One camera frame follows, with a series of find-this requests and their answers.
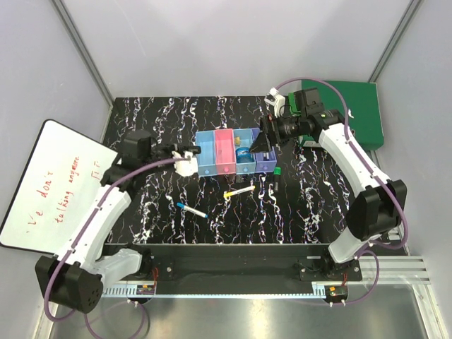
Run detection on green cap grey marker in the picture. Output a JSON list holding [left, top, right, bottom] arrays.
[[273, 167, 281, 193]]

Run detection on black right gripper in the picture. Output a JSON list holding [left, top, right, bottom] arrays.
[[248, 112, 306, 155]]

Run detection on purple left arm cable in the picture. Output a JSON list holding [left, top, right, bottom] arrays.
[[44, 157, 194, 338]]

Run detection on pink bin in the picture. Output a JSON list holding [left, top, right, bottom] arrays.
[[214, 129, 236, 174]]

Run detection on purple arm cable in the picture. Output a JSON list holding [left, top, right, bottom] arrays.
[[275, 76, 409, 305], [44, 157, 194, 338]]

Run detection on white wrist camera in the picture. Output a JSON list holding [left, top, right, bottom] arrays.
[[264, 88, 285, 118], [172, 150, 198, 177]]

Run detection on purple bin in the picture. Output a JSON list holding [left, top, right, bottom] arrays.
[[254, 148, 277, 173]]

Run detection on green ring binder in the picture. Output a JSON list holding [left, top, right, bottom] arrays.
[[287, 78, 386, 151]]

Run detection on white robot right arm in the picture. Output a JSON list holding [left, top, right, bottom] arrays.
[[249, 88, 408, 280]]

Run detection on blue cap white marker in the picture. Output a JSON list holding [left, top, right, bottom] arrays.
[[177, 202, 208, 218]]

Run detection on light blue bin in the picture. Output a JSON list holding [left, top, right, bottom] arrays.
[[233, 129, 256, 174], [196, 131, 218, 177]]

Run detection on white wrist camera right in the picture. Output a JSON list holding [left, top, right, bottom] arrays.
[[264, 88, 285, 118]]

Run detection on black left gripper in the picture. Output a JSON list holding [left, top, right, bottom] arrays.
[[143, 143, 185, 176]]

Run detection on white whiteboard red writing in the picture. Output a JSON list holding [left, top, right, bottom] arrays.
[[1, 119, 117, 254]]

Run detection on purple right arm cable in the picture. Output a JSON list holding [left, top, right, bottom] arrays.
[[275, 76, 409, 305]]

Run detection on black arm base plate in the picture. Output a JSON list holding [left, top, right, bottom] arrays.
[[112, 243, 363, 296]]

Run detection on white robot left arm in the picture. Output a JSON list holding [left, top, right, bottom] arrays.
[[35, 130, 201, 321]]

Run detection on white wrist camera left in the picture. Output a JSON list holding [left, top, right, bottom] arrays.
[[172, 150, 198, 177]]

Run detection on yellow cap white marker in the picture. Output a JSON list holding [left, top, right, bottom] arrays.
[[223, 185, 255, 198]]

